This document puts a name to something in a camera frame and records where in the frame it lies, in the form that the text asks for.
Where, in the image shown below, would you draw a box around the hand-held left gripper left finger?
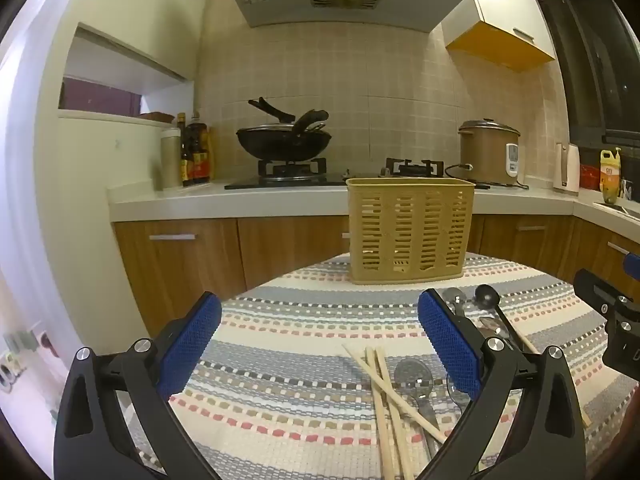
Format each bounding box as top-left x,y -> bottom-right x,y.
54,290 -> 223,480

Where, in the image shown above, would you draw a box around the large metal spoon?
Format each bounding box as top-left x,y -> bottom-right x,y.
394,358 -> 443,463

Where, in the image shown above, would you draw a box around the dark window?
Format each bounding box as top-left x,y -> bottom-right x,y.
537,0 -> 640,148

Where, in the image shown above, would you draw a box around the striped woven tablecloth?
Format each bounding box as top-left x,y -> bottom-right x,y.
120,251 -> 640,480

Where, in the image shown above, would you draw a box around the black wok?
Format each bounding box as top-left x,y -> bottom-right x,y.
236,125 -> 333,162

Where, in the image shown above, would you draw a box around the beige slotted plastic utensil basket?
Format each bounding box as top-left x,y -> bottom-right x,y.
346,177 -> 476,286

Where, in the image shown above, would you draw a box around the brown rice cooker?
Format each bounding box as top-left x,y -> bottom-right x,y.
457,119 -> 522,186

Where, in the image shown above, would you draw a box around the dark soy sauce bottle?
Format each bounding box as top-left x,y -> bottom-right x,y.
180,114 -> 196,187

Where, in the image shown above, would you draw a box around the black gas stove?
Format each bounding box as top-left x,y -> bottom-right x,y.
224,157 -> 493,191

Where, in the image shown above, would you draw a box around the white cylindrical container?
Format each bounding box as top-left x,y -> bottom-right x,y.
160,127 -> 182,191

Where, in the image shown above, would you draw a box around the black power cable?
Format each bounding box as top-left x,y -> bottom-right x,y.
444,162 -> 530,191

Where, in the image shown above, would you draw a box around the yellow detergent bottle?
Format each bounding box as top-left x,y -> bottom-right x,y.
600,147 -> 622,204

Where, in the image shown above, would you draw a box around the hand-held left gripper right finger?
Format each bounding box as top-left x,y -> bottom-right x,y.
417,287 -> 586,480

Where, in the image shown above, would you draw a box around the black-handled metal spoon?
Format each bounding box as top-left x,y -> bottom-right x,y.
474,284 -> 533,353

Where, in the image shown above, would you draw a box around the wooden base cabinets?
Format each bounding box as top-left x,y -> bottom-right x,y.
114,214 -> 640,336

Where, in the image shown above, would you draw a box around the white and yellow wall cabinet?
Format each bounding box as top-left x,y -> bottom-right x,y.
441,0 -> 557,72

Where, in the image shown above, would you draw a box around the white electric kettle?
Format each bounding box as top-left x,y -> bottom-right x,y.
554,142 -> 581,193

